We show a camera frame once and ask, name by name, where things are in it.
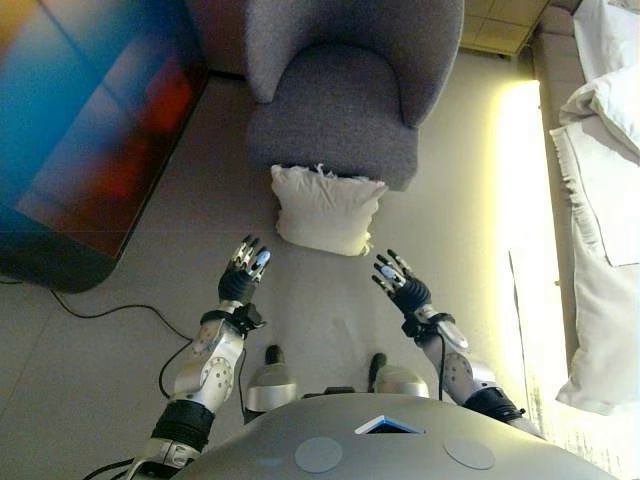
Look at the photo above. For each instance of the robot right hand black silver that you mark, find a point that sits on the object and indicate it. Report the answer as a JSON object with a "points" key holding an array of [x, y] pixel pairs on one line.
{"points": [[411, 292]]}

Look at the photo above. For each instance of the robot left hand black silver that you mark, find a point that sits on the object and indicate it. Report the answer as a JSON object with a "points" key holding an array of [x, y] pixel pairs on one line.
{"points": [[239, 285]]}

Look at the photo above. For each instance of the white fringed cushion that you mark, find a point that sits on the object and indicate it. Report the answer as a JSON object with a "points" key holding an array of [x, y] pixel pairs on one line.
{"points": [[327, 212]]}

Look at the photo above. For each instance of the robot left arm silver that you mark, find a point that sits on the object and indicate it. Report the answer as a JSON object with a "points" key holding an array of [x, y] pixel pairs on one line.
{"points": [[215, 370]]}

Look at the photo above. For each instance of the robot right arm silver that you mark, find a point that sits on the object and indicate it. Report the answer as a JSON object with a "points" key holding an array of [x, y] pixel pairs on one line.
{"points": [[462, 370]]}

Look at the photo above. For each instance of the dark rounded object at left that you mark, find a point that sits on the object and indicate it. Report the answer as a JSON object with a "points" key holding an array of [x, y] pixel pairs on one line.
{"points": [[400, 382]]}

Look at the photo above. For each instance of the robot left leg silver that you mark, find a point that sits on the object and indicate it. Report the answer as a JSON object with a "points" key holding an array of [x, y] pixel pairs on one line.
{"points": [[270, 387]]}

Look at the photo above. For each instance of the grey robot torso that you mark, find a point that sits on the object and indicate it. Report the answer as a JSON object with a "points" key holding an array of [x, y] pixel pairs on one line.
{"points": [[390, 450]]}

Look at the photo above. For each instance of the grey fabric armchair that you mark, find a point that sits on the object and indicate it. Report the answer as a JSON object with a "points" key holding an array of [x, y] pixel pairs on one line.
{"points": [[340, 110]]}

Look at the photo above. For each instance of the large glossy television screen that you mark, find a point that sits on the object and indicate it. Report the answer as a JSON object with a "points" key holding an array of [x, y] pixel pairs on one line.
{"points": [[75, 125]]}

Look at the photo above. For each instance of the white crumpled duvet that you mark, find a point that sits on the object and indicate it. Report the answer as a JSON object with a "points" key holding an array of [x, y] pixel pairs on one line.
{"points": [[610, 100]]}

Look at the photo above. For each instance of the beige panelled nightstand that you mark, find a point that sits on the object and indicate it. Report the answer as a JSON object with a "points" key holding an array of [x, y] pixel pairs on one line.
{"points": [[500, 25]]}

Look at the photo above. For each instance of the white bed sheet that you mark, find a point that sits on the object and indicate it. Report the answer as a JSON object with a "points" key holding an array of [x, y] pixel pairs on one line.
{"points": [[607, 30]]}

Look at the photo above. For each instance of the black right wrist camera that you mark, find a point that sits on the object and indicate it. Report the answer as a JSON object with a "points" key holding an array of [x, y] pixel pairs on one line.
{"points": [[417, 325]]}

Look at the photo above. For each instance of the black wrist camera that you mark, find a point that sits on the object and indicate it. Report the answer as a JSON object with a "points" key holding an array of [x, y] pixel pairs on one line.
{"points": [[417, 325], [249, 317]]}

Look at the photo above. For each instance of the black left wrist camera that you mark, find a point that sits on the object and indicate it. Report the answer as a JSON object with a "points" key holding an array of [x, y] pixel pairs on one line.
{"points": [[249, 317]]}

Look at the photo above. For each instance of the grey upholstered bed frame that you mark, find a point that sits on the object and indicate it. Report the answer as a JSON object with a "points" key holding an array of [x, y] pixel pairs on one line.
{"points": [[557, 60]]}

